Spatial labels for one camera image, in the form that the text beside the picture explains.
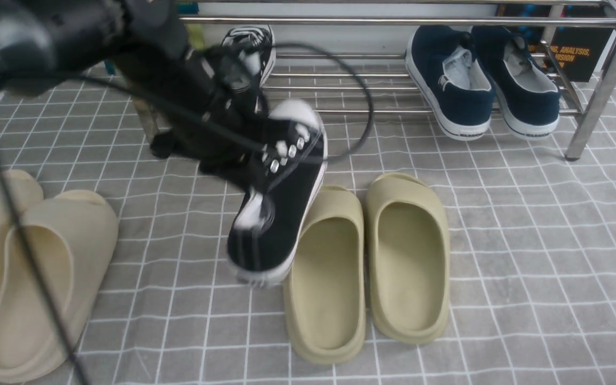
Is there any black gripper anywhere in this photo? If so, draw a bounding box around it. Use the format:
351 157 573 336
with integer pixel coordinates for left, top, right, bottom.
151 80 288 193

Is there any black canvas sneaker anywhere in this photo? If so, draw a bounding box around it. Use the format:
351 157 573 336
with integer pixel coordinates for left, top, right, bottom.
221 25 277 86
220 98 327 287

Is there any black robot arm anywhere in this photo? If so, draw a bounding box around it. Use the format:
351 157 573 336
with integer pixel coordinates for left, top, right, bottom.
0 1 288 192

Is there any metal shoe rack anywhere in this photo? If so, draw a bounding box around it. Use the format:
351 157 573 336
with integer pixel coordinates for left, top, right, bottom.
179 1 616 163

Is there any left olive green slide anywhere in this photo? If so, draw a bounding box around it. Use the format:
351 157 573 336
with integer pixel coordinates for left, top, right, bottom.
283 186 366 365

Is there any olive green slide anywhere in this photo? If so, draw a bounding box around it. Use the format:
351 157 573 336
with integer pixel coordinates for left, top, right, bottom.
366 173 451 344
283 186 366 365

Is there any right cream slide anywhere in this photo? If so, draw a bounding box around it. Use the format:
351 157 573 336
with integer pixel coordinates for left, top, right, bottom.
0 190 119 383

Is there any right olive green slide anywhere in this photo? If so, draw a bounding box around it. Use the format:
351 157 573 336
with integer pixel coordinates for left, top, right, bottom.
366 173 451 344

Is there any left navy blue sneaker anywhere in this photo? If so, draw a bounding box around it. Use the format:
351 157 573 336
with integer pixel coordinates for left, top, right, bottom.
404 25 496 141

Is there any navy blue sneaker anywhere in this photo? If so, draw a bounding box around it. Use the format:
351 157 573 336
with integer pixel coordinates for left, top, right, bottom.
470 25 561 141
404 25 496 141

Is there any right navy blue sneaker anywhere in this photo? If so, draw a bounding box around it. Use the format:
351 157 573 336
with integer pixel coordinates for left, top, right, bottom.
470 25 561 141

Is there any grey checked floor mat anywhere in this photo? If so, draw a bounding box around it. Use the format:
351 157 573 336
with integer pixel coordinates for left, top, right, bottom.
0 63 616 384

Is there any black box orange text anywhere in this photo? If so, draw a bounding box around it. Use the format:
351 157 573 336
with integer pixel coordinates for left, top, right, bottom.
496 4 616 83

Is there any black cable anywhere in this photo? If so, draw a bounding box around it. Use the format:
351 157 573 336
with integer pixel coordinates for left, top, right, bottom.
0 42 374 385

